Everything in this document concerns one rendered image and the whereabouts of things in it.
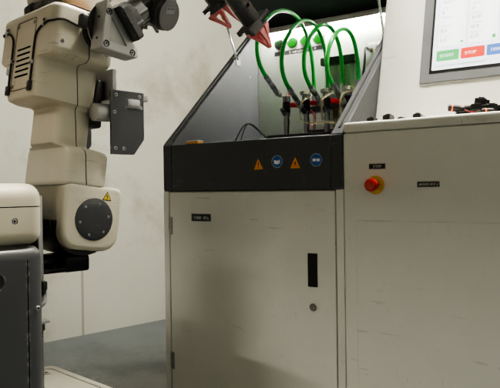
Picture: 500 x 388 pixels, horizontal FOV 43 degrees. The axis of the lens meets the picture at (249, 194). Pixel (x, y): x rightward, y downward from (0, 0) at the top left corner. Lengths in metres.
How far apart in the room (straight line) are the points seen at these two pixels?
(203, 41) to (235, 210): 2.35
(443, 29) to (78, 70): 1.10
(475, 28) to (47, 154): 1.27
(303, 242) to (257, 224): 0.17
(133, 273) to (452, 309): 2.43
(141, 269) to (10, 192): 2.59
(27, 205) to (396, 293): 1.00
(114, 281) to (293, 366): 1.95
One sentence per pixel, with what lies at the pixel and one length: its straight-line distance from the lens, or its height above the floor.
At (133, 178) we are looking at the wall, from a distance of 3.82.
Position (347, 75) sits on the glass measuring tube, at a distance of 2.47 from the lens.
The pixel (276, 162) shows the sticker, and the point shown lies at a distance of 1.97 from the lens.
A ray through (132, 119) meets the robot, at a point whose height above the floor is 0.97.
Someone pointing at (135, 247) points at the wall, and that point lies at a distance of 3.84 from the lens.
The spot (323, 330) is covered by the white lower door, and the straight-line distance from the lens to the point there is 1.93.
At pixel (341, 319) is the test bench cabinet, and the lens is 1.90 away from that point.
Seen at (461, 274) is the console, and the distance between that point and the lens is 1.74.
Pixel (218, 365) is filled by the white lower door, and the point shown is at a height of 0.21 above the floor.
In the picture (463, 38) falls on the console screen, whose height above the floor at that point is 1.23.
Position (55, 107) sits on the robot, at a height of 1.00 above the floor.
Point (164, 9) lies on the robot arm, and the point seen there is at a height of 1.23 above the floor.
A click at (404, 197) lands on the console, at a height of 0.77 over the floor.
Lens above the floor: 0.80
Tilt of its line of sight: level
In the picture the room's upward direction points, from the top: 1 degrees counter-clockwise
